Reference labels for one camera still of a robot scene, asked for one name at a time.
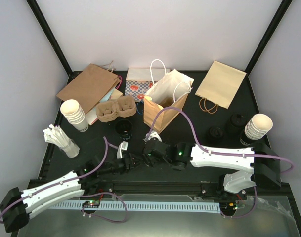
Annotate stack paper cups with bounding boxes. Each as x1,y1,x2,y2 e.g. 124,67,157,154
60,99,89,132
240,114,273,146

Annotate white wrapped straws bundle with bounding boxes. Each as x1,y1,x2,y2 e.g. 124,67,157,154
43,124,80,158

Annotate black frame post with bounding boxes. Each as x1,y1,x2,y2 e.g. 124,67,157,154
26,0,73,76
244,0,293,74

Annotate right stack paper cups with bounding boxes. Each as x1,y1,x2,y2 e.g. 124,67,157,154
240,114,273,146

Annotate left stack paper cups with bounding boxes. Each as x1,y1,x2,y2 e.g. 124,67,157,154
60,99,89,132

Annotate black lidded cup right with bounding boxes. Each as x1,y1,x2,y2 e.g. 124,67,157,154
225,114,247,136

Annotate orange paper bag white handles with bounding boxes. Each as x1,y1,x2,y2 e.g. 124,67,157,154
143,64,194,134

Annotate light blue cable duct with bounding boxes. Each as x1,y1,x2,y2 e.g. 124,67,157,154
51,200,220,214

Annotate blue checkered paper bag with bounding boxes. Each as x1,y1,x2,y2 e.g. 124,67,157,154
125,68,171,102

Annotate single pulp cup carrier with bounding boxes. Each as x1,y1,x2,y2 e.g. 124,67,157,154
159,97,174,109

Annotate brown kraft paper bag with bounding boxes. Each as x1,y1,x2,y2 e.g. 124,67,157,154
57,64,120,113

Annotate right black frame post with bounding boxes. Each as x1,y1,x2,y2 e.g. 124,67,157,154
244,0,293,74

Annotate right base circuit board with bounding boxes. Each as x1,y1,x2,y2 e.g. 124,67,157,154
219,202,246,210

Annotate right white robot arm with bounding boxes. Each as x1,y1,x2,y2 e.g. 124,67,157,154
142,138,281,199

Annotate tan paper bag brown handles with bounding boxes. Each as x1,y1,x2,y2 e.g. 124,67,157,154
195,61,247,114

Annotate pink white paper bag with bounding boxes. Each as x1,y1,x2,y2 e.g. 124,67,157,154
86,76,123,125

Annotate black coffee cup open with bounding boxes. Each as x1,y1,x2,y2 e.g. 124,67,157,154
115,119,132,141

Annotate left black frame post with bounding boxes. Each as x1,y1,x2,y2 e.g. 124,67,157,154
26,0,73,76

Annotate left base circuit board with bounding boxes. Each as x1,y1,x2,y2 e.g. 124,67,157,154
82,200,100,208

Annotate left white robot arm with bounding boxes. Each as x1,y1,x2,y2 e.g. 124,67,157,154
0,153,141,233

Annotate black cup lid stack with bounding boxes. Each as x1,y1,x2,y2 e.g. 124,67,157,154
207,126,224,141

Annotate base circuit board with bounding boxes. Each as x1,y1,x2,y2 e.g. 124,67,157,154
219,202,246,210
82,200,100,208

